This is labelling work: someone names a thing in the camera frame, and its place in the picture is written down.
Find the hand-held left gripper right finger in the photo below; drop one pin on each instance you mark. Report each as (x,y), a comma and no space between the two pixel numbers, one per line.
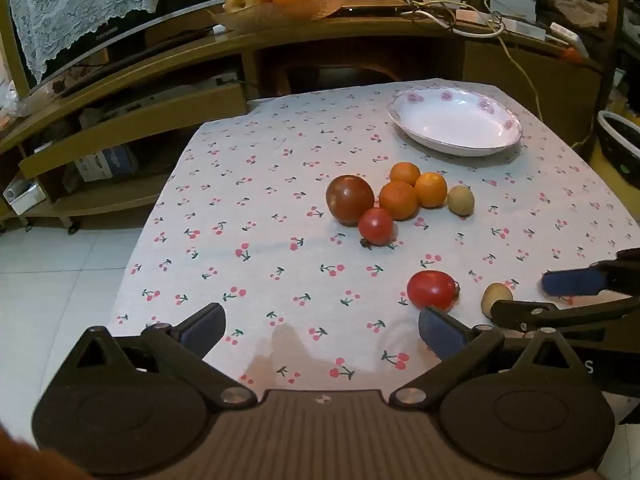
(441,334)

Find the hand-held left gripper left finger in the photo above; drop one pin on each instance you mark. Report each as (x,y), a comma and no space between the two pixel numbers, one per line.
(202,329)

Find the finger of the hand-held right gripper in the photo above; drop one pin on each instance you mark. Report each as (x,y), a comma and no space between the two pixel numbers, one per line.
(525,312)
(570,282)

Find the brown kiwi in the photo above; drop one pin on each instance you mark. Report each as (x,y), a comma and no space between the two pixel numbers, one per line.
(460,200)
(495,296)

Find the small red tomato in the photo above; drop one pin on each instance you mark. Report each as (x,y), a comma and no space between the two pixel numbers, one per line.
(432,289)
(376,226)

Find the small orange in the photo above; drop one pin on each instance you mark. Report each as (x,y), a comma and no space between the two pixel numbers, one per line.
(398,201)
(431,190)
(404,172)

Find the large dark red tomato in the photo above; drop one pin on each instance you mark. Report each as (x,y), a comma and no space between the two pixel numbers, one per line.
(349,199)

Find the white floral plate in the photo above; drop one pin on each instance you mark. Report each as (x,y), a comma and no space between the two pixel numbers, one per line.
(450,125)

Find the white rimmed black basket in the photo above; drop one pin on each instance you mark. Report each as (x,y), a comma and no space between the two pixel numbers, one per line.
(620,152)

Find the cherry print tablecloth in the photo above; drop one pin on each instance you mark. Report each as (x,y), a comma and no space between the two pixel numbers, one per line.
(280,200)

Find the blue and white box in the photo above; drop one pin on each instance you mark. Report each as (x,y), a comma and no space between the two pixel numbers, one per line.
(105,162)

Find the small white container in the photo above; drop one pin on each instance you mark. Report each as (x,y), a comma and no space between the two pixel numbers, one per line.
(22,199)

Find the white power strip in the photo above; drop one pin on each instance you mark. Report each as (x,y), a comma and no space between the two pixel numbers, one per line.
(520,25)

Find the black curved television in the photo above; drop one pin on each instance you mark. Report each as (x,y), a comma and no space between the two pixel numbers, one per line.
(125,35)

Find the wooden television cabinet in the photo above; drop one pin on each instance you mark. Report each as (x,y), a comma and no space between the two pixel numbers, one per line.
(350,35)

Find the amber glass fruit bowl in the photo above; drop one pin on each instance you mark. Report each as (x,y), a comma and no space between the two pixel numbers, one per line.
(270,16)

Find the flat black device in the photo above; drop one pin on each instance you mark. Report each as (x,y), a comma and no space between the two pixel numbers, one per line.
(372,8)

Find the white lace cloth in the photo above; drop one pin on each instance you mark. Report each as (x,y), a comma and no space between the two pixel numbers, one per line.
(75,10)

